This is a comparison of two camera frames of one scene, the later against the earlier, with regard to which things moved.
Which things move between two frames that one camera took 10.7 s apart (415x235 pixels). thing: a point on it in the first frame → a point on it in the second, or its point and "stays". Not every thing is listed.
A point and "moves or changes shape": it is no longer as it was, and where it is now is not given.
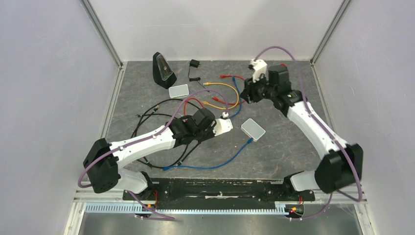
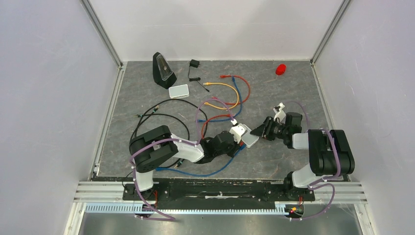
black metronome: [164, 75] stays
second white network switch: [178, 91] stays
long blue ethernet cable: [250, 141] → [203, 175]
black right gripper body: [259, 90] → [279, 131]
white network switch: [252, 129] moves or changes shape
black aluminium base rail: [182, 191] stays
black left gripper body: [201, 134] → [230, 151]
